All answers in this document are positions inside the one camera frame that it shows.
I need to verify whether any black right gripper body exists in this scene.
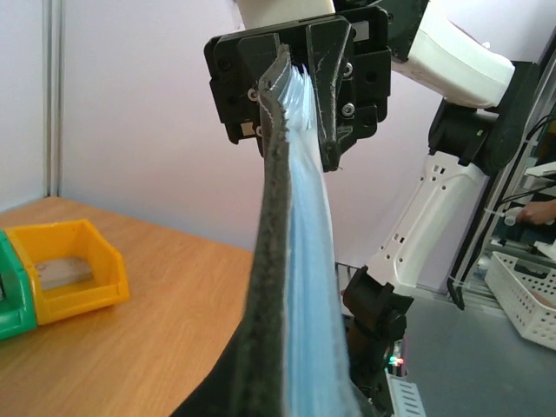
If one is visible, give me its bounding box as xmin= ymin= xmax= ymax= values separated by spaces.
xmin=204 ymin=6 xmax=391 ymax=151

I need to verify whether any yellow plastic bin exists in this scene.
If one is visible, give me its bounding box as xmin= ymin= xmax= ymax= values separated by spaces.
xmin=5 ymin=219 xmax=130 ymax=325

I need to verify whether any white perforated basket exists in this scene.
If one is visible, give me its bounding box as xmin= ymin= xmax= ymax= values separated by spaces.
xmin=485 ymin=252 xmax=555 ymax=349

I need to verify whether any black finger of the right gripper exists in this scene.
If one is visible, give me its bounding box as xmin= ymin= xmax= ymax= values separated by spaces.
xmin=306 ymin=19 xmax=352 ymax=171
xmin=236 ymin=34 xmax=278 ymax=94

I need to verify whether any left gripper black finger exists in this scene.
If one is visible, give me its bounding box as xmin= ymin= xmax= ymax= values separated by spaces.
xmin=171 ymin=312 xmax=261 ymax=417

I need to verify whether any green plastic bin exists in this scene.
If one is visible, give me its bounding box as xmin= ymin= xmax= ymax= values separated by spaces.
xmin=1 ymin=231 xmax=37 ymax=341

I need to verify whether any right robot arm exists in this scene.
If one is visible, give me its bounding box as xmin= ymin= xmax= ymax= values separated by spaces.
xmin=204 ymin=1 xmax=539 ymax=416

